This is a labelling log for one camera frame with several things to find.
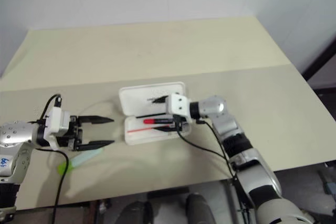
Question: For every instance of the dark rounded shape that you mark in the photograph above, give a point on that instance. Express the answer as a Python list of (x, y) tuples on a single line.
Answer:
[(134, 212), (199, 209)]

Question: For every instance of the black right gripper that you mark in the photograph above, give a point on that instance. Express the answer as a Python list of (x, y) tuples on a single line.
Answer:
[(181, 124)]

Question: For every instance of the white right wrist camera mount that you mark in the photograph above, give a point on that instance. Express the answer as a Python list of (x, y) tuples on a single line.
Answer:
[(178, 106)]

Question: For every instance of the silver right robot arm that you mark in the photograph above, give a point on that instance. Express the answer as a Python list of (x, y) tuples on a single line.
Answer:
[(246, 161)]

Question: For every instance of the red marker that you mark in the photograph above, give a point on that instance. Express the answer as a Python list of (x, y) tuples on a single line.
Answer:
[(155, 121)]

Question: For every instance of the grey metal table leg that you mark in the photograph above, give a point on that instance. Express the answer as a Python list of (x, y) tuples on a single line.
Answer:
[(232, 203)]

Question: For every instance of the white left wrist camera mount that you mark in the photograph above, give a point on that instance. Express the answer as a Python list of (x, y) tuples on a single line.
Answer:
[(55, 119)]

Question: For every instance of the white plastic pencil case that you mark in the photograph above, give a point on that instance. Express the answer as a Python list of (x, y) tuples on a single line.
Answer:
[(136, 98)]

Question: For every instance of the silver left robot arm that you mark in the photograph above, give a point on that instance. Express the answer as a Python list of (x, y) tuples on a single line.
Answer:
[(15, 134)]

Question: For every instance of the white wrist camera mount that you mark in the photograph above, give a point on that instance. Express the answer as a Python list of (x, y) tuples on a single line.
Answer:
[(178, 106), (55, 119)]

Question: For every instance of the thin red pen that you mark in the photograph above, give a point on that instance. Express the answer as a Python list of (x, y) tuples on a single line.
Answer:
[(140, 129)]

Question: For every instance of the green capped marker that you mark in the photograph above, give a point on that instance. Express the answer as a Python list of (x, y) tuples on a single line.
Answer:
[(78, 159)]

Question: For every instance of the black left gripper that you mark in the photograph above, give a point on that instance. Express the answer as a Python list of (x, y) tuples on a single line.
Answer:
[(74, 136)]

